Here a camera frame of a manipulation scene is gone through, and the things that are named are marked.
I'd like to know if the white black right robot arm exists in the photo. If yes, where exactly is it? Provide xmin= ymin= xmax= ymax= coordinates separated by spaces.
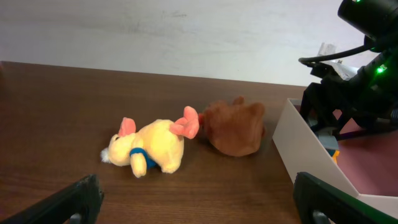
xmin=299 ymin=0 xmax=397 ymax=140

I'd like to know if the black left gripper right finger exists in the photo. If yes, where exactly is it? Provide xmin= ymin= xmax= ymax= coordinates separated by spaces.
xmin=293 ymin=172 xmax=397 ymax=224

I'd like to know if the white cardboard box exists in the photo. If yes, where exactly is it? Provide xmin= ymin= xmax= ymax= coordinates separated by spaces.
xmin=272 ymin=99 xmax=397 ymax=217

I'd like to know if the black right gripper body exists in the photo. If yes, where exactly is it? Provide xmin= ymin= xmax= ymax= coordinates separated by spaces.
xmin=300 ymin=51 xmax=397 ymax=137

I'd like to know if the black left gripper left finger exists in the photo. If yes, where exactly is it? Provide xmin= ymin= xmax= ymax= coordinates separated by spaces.
xmin=2 ymin=174 xmax=104 ymax=224

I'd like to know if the yellow grey toy truck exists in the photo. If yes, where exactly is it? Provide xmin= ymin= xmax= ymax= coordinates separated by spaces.
xmin=314 ymin=129 xmax=340 ymax=163

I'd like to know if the yellow plush pig toy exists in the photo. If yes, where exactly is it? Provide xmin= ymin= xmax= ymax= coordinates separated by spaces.
xmin=100 ymin=106 xmax=200 ymax=178

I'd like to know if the brown plush bear toy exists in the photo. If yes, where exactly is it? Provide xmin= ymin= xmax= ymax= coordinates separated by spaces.
xmin=199 ymin=96 xmax=266 ymax=157

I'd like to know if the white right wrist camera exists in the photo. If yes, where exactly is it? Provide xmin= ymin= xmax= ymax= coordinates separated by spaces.
xmin=317 ymin=42 xmax=359 ymax=81

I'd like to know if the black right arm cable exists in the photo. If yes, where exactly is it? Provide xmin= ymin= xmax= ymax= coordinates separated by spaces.
xmin=298 ymin=44 xmax=374 ymax=68

